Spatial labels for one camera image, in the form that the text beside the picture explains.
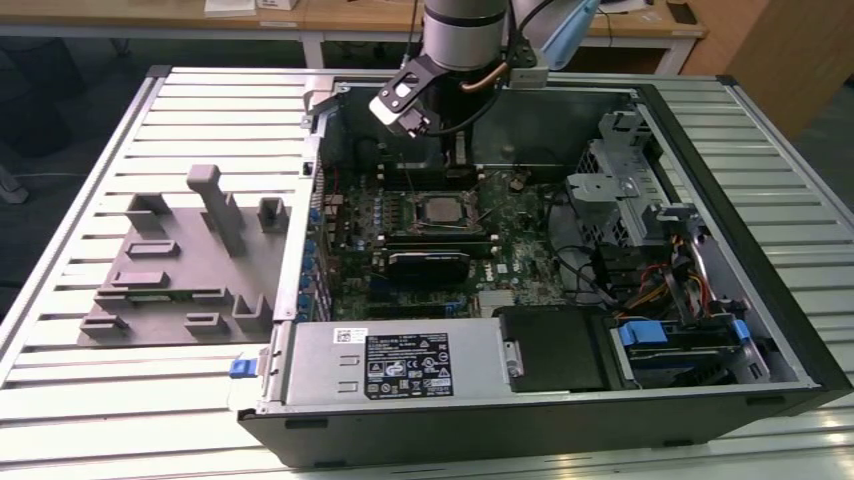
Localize black expansion slot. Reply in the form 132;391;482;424
364;303;462;321

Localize green RAM stick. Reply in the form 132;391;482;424
125;291;225;305

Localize grey parts rack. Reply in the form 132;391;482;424
76;162;295;349

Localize RAM slot black clips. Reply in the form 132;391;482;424
384;241;495;250
384;231;492;240
380;179;483;190
379;168;483;177

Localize green motherboard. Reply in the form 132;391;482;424
312;162;582;324

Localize black round speaker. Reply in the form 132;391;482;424
351;137;383;169

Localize blue disk carrier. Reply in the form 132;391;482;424
616;322;672;347

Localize small silver heatsink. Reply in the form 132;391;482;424
476;291;519;317

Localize metal drive cage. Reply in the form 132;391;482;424
563;112;702;249

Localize CPU socket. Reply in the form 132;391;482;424
410;189;486;235

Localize black camera cable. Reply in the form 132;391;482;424
423;0;562;137

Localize silver square CPU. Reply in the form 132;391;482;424
424;196;471;225

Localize silver power supply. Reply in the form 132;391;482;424
256;319;516;416

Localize wooden desk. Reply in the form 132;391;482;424
0;0;709;76

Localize black plastic shroud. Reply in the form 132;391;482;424
496;304;615;394

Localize thin cable brass connector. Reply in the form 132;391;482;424
399;0;423;69

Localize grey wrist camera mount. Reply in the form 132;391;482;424
510;67;550;90

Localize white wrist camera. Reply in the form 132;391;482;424
368;57;443;139

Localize wooden cabinet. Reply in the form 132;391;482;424
683;0;854;139

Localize orange yellow wire bundle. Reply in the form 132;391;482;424
630;239;709;314

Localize black cable bundle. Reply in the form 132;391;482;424
552;242;619;306

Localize metal socket cover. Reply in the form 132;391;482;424
414;191;487;232

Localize black PC case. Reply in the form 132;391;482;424
236;74;854;471

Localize black graphics card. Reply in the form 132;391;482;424
383;249;474;292

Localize blue case latch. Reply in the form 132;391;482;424
227;351;260;380

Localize grey chair leg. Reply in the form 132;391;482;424
0;162;32;205

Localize metal locking lever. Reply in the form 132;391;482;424
476;191;519;224
396;157;420;197

